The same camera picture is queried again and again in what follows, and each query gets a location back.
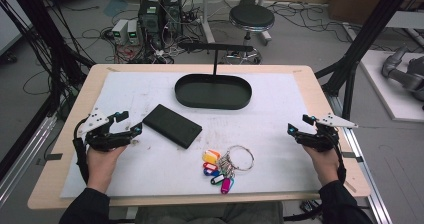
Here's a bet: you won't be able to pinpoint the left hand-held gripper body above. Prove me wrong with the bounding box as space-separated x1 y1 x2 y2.
77 108 134 152

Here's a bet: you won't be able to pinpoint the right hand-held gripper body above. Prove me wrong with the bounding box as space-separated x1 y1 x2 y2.
294 112 360 153

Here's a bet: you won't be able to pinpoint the black rectangular case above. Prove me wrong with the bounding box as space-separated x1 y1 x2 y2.
142 103 204 150

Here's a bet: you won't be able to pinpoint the key ring with coloured tags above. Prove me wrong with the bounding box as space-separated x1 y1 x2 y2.
201 145 256 196

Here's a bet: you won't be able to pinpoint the black oval tray stand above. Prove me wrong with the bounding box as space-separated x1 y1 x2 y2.
174 42 255 111

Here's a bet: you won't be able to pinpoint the person's left hand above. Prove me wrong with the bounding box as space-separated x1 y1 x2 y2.
85 145 128 195

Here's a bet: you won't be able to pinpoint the person's right hand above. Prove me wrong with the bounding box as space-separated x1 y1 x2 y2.
302 143 342 188

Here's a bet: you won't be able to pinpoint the white table mat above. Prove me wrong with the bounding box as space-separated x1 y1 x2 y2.
59 71 323 199

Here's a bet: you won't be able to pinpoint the white floor platform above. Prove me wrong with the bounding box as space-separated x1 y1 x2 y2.
359 49 424 124

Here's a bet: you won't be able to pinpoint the white power supply unit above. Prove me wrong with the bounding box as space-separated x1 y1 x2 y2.
111 19 130 45
127 19 141 46

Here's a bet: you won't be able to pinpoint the black computer tower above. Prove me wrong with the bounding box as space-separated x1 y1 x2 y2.
137 0 165 50
163 0 183 39

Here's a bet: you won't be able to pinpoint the person's legs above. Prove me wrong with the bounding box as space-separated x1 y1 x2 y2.
134 202 285 224

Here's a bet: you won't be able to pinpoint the black round stool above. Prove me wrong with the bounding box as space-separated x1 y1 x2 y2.
226 4 276 65

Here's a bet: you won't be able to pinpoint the cardboard box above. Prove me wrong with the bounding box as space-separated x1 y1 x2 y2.
327 0 418 26

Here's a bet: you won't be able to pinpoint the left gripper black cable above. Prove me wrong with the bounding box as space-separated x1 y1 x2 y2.
72 117 91 186

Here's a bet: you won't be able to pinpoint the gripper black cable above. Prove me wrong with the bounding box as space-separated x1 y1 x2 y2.
72 117 91 186
332 133 348 185

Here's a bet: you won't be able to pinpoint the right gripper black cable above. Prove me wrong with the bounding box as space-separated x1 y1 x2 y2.
332 133 348 185

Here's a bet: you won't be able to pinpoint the aluminium rail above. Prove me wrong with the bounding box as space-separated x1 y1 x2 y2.
0 113 58 206
327 93 395 224

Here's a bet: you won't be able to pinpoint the black frame post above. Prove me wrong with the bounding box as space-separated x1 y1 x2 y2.
314 0 418 120

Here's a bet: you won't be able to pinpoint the black frame with cables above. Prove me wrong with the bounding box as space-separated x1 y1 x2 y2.
0 0 96 119

